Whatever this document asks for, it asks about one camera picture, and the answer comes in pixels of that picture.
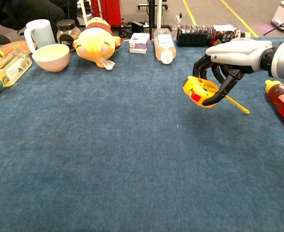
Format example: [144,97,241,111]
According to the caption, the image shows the yellow tape measure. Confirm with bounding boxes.
[182,75,250,115]

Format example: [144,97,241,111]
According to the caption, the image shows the honey bottle yellow cap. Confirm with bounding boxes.
[264,79,284,129]

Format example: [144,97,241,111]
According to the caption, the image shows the white metal frame leg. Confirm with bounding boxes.
[79,0,89,28]

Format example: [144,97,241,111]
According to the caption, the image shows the glass jar black lid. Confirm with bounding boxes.
[56,19,82,53]

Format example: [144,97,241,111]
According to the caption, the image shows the round woven coaster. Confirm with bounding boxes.
[0,40,37,56]

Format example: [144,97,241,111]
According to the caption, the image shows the beige bowl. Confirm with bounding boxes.
[31,43,71,73]

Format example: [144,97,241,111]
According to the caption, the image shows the white pole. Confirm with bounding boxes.
[156,0,163,30]

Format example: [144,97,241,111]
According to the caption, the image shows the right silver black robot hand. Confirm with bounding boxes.
[192,38,273,107]

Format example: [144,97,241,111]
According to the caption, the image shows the yellow plush toy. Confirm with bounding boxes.
[73,16,123,71]

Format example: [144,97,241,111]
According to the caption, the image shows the clear peach drink bottle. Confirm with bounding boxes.
[153,28,177,65]

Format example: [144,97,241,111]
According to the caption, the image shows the black power adapter box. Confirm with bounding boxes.
[131,21,144,34]

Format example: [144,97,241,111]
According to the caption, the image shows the person in black trousers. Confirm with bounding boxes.
[0,0,66,45]

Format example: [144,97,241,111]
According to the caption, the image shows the dark drink bottle red label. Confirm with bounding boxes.
[176,24,252,47]

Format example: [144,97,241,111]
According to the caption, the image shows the small purple white box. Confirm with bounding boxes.
[128,32,150,55]

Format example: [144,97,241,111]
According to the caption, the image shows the red cabinet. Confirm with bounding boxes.
[90,0,123,28]

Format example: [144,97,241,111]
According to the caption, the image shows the rolling stand base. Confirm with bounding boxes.
[136,0,169,11]

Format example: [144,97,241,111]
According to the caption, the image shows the pale blue mug white handle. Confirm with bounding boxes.
[24,19,57,54]

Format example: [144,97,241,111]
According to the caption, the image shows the yellow tea bottle green label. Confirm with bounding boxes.
[0,49,33,101]

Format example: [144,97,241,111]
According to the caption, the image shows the blue table mat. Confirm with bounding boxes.
[0,37,284,232]

